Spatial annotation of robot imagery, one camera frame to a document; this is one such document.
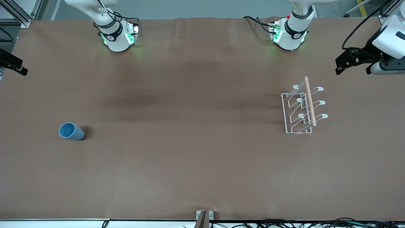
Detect blue plastic cup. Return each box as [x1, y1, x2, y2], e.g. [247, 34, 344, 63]
[59, 122, 85, 141]

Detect brown table cover sheet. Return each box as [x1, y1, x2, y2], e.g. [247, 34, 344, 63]
[0, 17, 405, 221]

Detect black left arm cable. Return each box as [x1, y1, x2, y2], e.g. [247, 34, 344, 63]
[342, 0, 393, 50]

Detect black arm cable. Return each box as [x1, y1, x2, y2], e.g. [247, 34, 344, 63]
[97, 0, 141, 32]
[342, 0, 393, 50]

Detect aluminium frame profile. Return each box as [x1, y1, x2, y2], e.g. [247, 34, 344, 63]
[379, 0, 405, 25]
[0, 0, 43, 28]

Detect white wire cup rack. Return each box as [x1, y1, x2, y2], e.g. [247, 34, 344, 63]
[281, 76, 328, 136]

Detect black base cable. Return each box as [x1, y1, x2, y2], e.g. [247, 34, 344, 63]
[243, 16, 272, 26]
[257, 18, 273, 34]

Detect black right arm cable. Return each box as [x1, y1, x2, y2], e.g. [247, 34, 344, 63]
[97, 0, 141, 32]

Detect brown post with metal bracket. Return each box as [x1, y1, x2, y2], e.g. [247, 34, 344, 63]
[195, 210, 214, 228]

